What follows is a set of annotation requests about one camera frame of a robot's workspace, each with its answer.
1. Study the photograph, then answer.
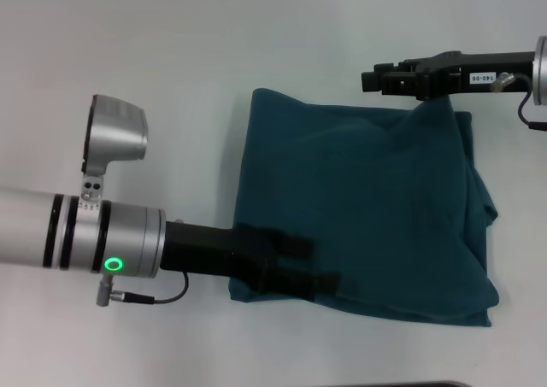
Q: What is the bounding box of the right arm cable with plugs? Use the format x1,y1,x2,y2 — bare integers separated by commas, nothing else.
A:
490,71,547,132

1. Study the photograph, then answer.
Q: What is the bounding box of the arm cable with plugs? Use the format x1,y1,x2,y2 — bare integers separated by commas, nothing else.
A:
95,271,191,308
490,71,547,132

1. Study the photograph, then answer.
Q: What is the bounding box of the left arm cable with plugs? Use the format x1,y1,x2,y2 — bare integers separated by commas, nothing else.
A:
95,271,191,308

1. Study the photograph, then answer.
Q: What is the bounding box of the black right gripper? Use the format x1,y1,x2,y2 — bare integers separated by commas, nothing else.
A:
360,50,538,103

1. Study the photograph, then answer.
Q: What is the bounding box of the teal T-shirt with FREE print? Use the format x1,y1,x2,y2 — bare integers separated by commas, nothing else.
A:
227,86,502,329

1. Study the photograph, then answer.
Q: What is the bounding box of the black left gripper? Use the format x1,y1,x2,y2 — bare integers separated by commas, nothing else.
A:
159,218,343,301

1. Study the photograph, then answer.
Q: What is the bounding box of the dark device edge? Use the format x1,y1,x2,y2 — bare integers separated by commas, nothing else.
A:
386,380,473,387

